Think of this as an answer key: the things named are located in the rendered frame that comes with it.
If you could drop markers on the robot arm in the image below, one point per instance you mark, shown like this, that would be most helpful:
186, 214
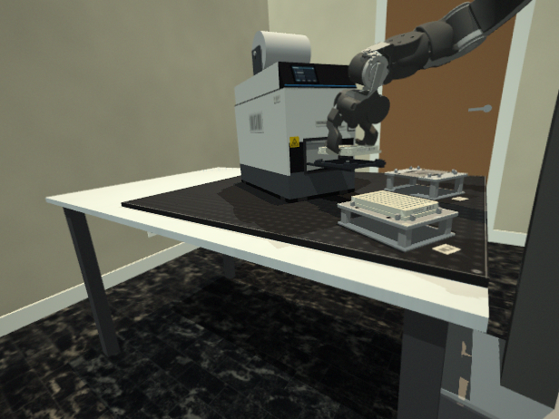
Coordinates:
431, 44

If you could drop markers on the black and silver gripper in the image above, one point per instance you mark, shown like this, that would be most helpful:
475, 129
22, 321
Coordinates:
355, 108

